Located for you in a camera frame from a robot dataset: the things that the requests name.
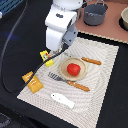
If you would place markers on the knife with orange handle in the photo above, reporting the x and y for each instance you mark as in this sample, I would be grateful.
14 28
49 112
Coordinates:
85 59

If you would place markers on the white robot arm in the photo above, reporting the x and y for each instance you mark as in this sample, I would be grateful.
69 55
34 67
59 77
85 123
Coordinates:
69 5

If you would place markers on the round beige plate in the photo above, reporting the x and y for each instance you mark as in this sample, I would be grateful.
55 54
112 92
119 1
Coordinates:
63 68

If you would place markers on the beige bowl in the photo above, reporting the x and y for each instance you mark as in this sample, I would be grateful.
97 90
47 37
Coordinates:
124 16

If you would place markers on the red toy tomato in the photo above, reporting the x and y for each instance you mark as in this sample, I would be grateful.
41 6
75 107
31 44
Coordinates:
73 69

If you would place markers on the large dark grey pot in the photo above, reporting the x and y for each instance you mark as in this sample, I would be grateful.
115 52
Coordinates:
94 14

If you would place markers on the white ghost-shaped toy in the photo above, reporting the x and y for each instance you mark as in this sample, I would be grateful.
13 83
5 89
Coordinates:
62 99

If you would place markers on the orange bread loaf toy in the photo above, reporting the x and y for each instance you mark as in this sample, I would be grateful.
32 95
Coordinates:
35 84

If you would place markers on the beige woven placemat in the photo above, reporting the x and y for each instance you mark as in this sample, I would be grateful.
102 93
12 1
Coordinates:
87 106

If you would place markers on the yellow butter box toy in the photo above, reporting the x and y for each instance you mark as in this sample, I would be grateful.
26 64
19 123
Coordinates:
46 58

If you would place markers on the fork with orange handle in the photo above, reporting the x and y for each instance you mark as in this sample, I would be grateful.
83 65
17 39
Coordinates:
74 84

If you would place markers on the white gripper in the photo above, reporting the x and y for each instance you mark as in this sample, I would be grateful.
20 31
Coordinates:
60 27

